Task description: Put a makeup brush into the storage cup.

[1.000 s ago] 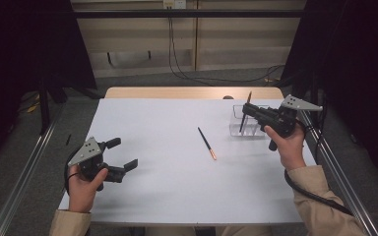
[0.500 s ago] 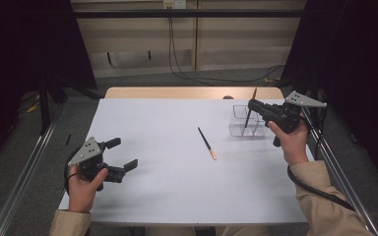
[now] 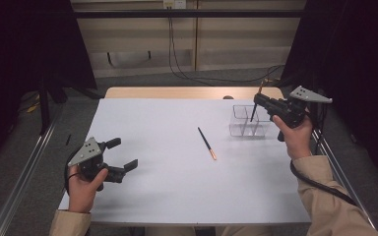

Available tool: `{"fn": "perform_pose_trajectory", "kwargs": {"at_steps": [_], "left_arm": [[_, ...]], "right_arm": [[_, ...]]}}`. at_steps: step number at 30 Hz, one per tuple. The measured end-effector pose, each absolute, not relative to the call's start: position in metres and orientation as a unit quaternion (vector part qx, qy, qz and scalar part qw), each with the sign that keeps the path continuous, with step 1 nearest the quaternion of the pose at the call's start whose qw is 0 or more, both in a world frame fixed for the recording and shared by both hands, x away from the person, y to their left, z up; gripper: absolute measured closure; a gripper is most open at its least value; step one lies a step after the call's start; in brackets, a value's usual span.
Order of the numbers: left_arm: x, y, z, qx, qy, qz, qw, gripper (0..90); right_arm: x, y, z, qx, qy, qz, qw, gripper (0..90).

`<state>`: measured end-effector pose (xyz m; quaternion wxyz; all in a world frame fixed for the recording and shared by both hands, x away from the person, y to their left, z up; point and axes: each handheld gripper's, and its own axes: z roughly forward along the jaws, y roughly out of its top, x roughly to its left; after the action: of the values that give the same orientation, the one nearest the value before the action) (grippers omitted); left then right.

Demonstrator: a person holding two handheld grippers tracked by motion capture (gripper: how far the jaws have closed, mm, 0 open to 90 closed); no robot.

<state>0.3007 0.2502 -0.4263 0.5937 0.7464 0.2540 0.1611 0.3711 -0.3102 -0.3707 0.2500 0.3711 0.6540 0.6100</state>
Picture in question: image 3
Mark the person's left hand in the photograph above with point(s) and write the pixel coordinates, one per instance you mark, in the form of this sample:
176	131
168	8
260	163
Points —
82	193

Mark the white wall socket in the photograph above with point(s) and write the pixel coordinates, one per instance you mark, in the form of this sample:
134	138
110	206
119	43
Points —
178	4

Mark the black pen with gold end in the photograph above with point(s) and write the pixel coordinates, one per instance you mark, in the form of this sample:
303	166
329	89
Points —
252	114
206	141

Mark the white table mat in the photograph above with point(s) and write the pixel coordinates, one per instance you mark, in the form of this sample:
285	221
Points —
164	183

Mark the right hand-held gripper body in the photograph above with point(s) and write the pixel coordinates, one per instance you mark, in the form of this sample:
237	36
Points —
292	113

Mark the black curtain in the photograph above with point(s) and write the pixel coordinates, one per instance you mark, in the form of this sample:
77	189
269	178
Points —
13	49
367	65

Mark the beige desk cabinet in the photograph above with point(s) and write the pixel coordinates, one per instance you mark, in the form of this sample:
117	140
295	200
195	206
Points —
138	36

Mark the metal floor rail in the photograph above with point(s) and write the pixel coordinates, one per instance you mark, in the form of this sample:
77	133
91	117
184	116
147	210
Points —
19	187
341	177

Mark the wooden table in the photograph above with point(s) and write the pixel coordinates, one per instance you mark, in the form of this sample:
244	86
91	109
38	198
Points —
177	92

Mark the person's right hand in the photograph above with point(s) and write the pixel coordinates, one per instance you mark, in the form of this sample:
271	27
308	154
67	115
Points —
297	141

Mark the black metal stand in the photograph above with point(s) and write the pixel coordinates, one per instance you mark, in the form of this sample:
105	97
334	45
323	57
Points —
44	111

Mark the clear plastic divided pen holder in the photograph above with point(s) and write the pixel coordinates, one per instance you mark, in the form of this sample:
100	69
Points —
242	129

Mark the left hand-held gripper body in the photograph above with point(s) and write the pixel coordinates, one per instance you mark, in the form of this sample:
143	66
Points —
88	154

